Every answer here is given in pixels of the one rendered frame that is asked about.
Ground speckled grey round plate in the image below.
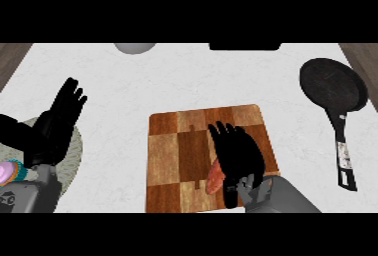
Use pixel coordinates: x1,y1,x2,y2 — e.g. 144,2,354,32
0,116,84,198

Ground black flat appliance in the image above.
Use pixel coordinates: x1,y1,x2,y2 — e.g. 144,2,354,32
208,42,281,52

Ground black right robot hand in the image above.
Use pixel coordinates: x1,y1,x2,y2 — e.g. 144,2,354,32
206,120,267,210

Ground checkered wooden cutting board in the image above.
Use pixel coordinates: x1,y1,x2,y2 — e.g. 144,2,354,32
144,103,281,214

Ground black frying pan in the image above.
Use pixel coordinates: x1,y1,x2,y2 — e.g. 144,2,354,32
298,57,369,192

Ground grey round bowl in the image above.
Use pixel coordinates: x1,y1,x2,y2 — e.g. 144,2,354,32
113,42,156,55

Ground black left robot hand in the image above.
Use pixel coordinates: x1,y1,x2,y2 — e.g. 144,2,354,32
0,77,88,169

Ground pink frosted cupcake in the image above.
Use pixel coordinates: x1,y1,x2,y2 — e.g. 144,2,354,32
0,158,29,188

